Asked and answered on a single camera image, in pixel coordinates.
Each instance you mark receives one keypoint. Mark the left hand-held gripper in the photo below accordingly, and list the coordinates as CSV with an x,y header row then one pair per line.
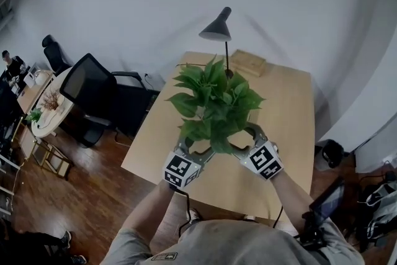
x,y
181,169

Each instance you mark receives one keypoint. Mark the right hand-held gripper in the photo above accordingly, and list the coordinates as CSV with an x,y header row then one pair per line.
x,y
263,161

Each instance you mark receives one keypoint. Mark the person's left forearm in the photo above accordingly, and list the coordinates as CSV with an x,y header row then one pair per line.
x,y
145,214

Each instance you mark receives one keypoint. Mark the person's right forearm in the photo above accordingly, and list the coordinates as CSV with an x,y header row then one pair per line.
x,y
291,198

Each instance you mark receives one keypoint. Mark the dried plant in vase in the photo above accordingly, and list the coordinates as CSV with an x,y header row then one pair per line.
x,y
51,100

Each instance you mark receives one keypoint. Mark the small green potted plant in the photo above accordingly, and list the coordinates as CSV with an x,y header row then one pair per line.
x,y
34,114

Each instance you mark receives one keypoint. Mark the black trash bin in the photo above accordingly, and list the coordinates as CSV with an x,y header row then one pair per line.
x,y
330,153

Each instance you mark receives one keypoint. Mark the wooden box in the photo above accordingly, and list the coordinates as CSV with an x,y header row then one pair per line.
x,y
248,62

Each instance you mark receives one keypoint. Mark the person's grey shirt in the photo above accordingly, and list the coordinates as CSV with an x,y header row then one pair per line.
x,y
235,245

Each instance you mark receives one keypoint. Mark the black desk lamp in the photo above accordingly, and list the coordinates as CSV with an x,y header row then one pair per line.
x,y
217,29

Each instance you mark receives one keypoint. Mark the black mesh office chair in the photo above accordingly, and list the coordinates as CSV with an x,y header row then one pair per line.
x,y
90,87

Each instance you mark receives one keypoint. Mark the grey and black backpack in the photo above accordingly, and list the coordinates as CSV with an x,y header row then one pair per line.
x,y
381,208

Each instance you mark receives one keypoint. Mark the round white table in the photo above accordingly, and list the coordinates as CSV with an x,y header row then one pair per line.
x,y
49,124

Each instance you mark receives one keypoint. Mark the black office chair with headrest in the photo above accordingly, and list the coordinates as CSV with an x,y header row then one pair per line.
x,y
54,52

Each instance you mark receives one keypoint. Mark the white metal rack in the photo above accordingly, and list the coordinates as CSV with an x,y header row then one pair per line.
x,y
6,189

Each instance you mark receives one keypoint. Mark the gold frame side table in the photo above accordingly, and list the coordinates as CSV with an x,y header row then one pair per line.
x,y
54,158

